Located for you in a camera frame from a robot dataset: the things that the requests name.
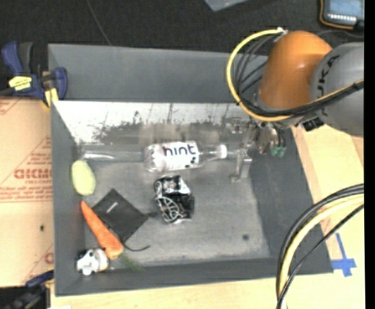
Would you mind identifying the black cylinder on white bracket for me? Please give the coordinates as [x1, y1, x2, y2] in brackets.
[302, 115, 325, 132]

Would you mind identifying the black flat pouch with cord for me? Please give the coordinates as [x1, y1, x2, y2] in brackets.
[90, 188, 151, 252]

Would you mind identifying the brown cardboard board, red print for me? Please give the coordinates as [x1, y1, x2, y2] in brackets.
[0, 96, 55, 289]

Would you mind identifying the grey metal bin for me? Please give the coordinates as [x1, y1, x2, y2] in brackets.
[47, 43, 334, 295]

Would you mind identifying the black and white crumpled packet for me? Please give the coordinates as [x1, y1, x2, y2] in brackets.
[153, 174, 196, 225]

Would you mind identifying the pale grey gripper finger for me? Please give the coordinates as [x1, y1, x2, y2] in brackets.
[242, 156, 254, 179]
[229, 150, 244, 183]

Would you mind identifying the pale green oval fruit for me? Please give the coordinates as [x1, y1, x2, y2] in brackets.
[71, 159, 97, 196]

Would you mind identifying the orange toy carrot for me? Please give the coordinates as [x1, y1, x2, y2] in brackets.
[80, 200, 145, 272]

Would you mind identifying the clear plastic bottle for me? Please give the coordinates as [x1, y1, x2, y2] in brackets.
[142, 140, 229, 173]

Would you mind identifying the white toy helmet figure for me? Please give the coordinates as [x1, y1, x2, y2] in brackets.
[76, 247, 110, 276]

